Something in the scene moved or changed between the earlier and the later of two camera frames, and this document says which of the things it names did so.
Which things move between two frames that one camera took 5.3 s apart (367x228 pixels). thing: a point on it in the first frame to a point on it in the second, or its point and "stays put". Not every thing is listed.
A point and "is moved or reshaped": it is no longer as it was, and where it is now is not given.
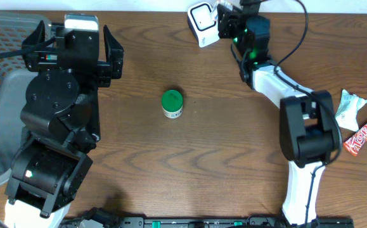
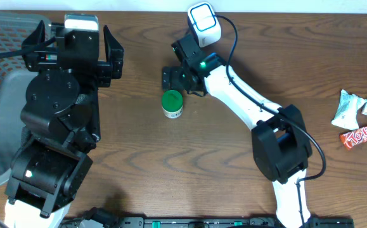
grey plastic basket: (4, 83) stays put
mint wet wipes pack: (347, 109) stays put
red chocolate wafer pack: (354, 142) is moved or reshaped
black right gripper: (225, 21) to (172, 80)
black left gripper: (97, 72) stays put
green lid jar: (172, 102) stays put
